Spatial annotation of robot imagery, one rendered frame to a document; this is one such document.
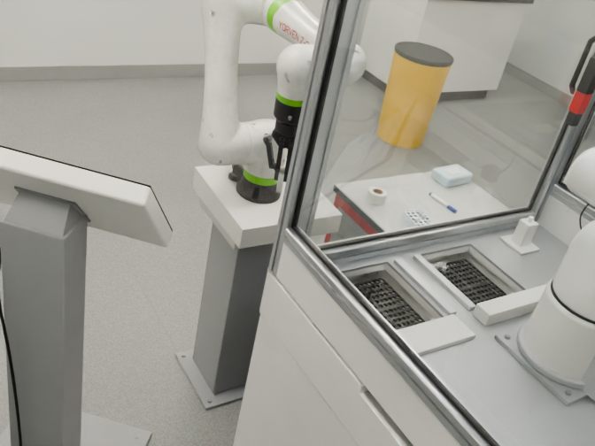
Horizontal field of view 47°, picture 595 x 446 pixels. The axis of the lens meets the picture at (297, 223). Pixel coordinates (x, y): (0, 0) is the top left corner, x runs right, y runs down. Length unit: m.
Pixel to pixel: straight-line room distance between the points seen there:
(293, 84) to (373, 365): 0.69
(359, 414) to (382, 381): 0.13
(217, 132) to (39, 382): 0.84
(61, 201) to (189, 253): 1.76
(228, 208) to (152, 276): 1.11
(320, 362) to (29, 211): 0.75
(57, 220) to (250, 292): 0.92
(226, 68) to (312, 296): 0.77
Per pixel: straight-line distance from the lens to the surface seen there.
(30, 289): 1.76
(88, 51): 5.07
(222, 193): 2.22
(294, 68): 1.67
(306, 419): 1.74
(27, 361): 1.93
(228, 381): 2.65
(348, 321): 1.48
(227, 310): 2.39
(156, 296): 3.08
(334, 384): 1.58
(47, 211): 1.66
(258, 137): 2.09
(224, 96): 2.03
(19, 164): 1.59
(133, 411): 2.61
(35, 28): 4.93
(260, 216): 2.14
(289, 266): 1.64
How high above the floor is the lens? 1.96
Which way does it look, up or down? 32 degrees down
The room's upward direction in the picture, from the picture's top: 13 degrees clockwise
